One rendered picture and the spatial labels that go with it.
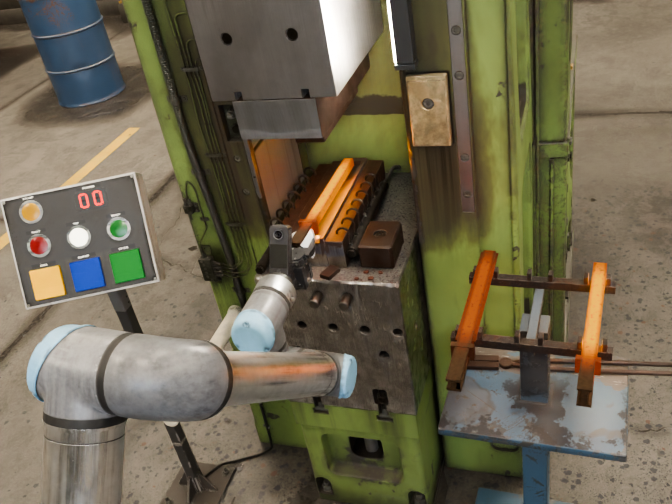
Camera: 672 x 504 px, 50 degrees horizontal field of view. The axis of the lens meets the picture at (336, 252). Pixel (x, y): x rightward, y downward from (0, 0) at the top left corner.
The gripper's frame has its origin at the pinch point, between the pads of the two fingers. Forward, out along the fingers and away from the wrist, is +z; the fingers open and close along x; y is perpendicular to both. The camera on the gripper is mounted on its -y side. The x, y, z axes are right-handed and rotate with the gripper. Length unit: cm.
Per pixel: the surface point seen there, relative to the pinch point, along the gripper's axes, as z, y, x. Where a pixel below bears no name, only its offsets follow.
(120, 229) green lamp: -8.6, -4.3, -45.5
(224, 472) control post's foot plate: 0, 103, -50
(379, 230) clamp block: 10.3, 6.7, 14.9
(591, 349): -24, 9, 65
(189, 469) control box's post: -8, 92, -57
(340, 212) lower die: 16.2, 5.5, 3.1
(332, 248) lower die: 2.8, 7.3, 4.7
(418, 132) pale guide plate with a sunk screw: 15.2, -17.6, 26.1
